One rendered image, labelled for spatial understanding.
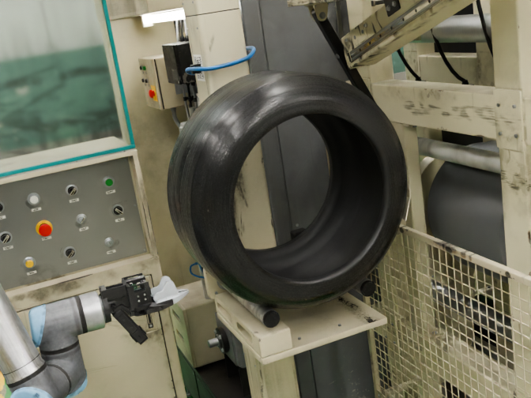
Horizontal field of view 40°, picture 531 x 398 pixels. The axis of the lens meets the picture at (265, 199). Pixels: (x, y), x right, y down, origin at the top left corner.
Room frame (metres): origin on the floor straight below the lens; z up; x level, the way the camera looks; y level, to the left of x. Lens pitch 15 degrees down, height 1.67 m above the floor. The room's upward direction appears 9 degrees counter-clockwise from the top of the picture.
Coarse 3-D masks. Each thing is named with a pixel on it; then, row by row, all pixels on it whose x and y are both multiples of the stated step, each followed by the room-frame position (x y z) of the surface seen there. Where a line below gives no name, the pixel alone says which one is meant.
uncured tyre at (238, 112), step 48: (240, 96) 1.69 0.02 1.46; (288, 96) 1.68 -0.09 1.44; (336, 96) 1.72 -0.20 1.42; (192, 144) 1.70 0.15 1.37; (240, 144) 1.63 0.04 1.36; (336, 144) 2.02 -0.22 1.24; (384, 144) 1.75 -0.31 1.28; (192, 192) 1.63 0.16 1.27; (336, 192) 2.02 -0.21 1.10; (384, 192) 1.77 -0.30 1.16; (192, 240) 1.64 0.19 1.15; (240, 240) 1.61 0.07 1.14; (336, 240) 1.98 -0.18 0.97; (384, 240) 1.74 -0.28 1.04; (240, 288) 1.63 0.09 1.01; (288, 288) 1.65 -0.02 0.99; (336, 288) 1.69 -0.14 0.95
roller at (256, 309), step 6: (234, 294) 1.87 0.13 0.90; (240, 300) 1.82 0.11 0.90; (246, 300) 1.79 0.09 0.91; (246, 306) 1.78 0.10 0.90; (252, 306) 1.74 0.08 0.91; (258, 306) 1.72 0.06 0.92; (264, 306) 1.71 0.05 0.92; (252, 312) 1.74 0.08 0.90; (258, 312) 1.70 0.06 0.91; (264, 312) 1.68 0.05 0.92; (270, 312) 1.67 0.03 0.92; (276, 312) 1.68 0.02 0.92; (258, 318) 1.70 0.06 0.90; (264, 318) 1.67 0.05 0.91; (270, 318) 1.67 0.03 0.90; (276, 318) 1.67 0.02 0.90; (264, 324) 1.67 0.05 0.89; (270, 324) 1.67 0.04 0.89; (276, 324) 1.67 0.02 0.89
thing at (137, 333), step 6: (120, 312) 1.61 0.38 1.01; (120, 318) 1.61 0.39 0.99; (126, 318) 1.61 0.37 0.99; (126, 324) 1.61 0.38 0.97; (132, 324) 1.62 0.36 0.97; (126, 330) 1.61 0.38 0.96; (132, 330) 1.62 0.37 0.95; (138, 330) 1.62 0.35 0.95; (144, 330) 1.64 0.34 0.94; (132, 336) 1.63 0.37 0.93; (138, 336) 1.62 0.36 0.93; (144, 336) 1.63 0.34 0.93; (138, 342) 1.62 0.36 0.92
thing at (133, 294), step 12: (132, 276) 1.67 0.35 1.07; (144, 276) 1.66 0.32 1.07; (108, 288) 1.62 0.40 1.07; (120, 288) 1.61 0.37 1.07; (132, 288) 1.61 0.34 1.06; (144, 288) 1.62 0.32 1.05; (108, 300) 1.61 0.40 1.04; (120, 300) 1.62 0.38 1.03; (132, 300) 1.60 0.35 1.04; (144, 300) 1.62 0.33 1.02; (108, 312) 1.58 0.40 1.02; (132, 312) 1.61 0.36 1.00
